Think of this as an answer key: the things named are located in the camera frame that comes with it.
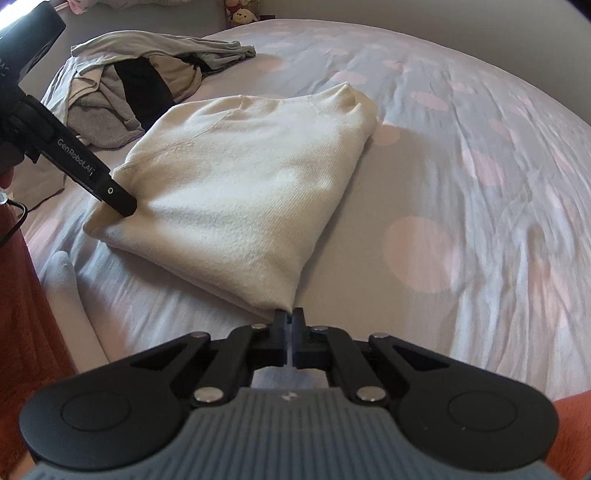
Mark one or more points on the brown garment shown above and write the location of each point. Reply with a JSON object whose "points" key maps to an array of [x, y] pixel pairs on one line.
{"points": [[181, 78]]}

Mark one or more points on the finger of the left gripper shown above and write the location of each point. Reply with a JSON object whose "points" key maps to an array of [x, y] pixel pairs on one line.
{"points": [[69, 155]]}

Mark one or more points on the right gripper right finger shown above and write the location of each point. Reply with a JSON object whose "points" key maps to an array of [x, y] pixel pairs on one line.
{"points": [[334, 352]]}

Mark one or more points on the cream white sweater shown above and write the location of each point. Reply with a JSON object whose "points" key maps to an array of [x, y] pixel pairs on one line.
{"points": [[233, 193]]}

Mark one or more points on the grey garment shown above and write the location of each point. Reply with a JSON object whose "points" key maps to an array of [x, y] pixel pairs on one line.
{"points": [[115, 86]]}

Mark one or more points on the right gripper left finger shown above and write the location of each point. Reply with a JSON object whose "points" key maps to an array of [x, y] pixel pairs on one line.
{"points": [[237, 358]]}

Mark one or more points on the polka dot bed sheet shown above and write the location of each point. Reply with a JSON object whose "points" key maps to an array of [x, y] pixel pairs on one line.
{"points": [[466, 228]]}

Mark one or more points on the pink rolled duvet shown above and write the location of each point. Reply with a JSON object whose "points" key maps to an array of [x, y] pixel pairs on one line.
{"points": [[79, 7]]}

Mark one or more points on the plush toy hanging organizer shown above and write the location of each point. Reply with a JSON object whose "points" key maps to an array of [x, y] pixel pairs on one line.
{"points": [[241, 12]]}

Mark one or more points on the black garment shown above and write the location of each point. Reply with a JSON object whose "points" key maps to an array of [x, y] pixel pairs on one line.
{"points": [[145, 91]]}

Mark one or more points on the red orange blanket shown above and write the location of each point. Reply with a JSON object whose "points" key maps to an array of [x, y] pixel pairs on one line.
{"points": [[33, 353]]}

